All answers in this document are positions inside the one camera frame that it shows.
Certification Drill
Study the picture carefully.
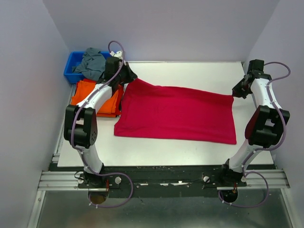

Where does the blue plastic bin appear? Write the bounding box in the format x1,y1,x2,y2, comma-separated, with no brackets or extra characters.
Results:
64,51,111,84

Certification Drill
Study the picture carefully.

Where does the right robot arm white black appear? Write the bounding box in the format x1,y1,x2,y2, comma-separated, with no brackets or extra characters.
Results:
218,59,290,186

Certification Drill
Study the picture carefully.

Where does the folded orange t shirt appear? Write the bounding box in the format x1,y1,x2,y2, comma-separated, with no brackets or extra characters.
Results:
70,80,123,114

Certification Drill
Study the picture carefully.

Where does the aluminium extrusion frame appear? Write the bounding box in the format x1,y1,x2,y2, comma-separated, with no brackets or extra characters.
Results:
38,165,290,191

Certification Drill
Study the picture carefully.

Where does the magenta t shirt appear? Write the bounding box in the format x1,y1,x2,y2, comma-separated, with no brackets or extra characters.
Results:
114,79,237,145

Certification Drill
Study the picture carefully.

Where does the grey t shirt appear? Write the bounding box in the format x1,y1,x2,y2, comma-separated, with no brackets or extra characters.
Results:
72,47,106,81

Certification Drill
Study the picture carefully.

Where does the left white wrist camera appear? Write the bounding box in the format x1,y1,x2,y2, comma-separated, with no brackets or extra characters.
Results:
109,50,124,60

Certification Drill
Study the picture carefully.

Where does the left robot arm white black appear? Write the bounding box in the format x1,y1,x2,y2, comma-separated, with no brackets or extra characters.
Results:
64,56,137,188

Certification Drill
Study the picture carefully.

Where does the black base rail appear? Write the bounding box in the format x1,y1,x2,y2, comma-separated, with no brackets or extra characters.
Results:
78,165,247,198

